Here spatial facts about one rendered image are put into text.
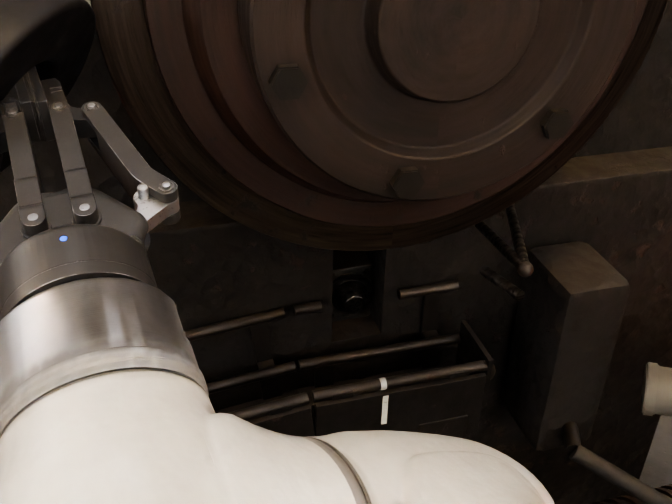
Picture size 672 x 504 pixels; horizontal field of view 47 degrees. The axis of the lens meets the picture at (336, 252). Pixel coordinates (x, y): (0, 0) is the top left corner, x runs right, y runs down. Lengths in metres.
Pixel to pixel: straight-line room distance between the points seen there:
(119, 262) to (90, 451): 0.11
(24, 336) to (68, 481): 0.08
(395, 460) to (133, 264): 0.15
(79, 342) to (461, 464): 0.18
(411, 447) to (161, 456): 0.14
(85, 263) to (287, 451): 0.12
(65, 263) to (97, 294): 0.03
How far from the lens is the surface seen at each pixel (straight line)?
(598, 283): 0.85
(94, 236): 0.38
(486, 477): 0.37
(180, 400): 0.31
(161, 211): 0.43
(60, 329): 0.33
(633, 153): 0.99
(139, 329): 0.33
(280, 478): 0.31
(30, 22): 0.48
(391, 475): 0.35
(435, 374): 0.83
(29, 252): 0.38
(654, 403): 0.93
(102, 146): 0.48
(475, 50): 0.55
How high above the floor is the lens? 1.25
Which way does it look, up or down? 32 degrees down
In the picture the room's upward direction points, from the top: 1 degrees clockwise
